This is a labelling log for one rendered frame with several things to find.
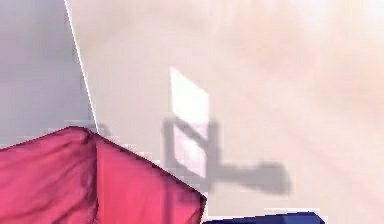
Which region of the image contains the pink red sofa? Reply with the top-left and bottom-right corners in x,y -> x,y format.
0,125 -> 208,224

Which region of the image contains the dark blue box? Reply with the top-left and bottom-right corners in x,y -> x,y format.
201,211 -> 326,224

